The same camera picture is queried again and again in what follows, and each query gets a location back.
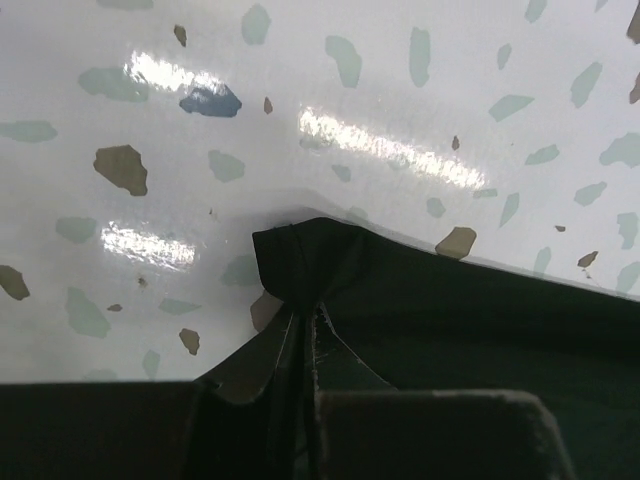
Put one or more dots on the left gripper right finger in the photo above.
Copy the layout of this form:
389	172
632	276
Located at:
360	426

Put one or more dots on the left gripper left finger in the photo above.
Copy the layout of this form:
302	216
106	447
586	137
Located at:
237	421

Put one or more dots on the black t-shirt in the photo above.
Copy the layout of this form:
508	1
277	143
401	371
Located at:
421	321

